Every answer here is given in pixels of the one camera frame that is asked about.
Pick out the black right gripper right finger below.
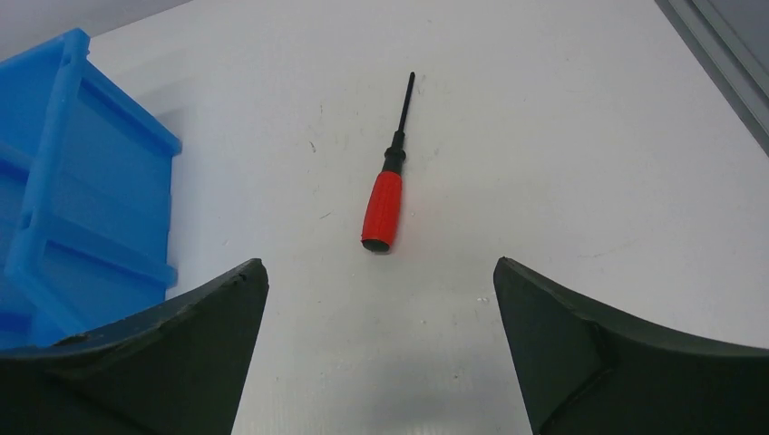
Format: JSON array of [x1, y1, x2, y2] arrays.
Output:
[[493, 257, 768, 434]]

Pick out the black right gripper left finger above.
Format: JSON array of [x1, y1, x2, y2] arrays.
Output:
[[1, 258, 269, 434]]

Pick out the blue plastic bin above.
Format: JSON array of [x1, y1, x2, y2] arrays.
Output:
[[1, 29, 181, 349]]

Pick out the red handled black screwdriver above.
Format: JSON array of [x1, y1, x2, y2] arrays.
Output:
[[361, 72, 415, 254]]

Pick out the grey metal table edge rail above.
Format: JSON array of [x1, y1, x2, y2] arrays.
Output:
[[656, 0, 768, 151]]

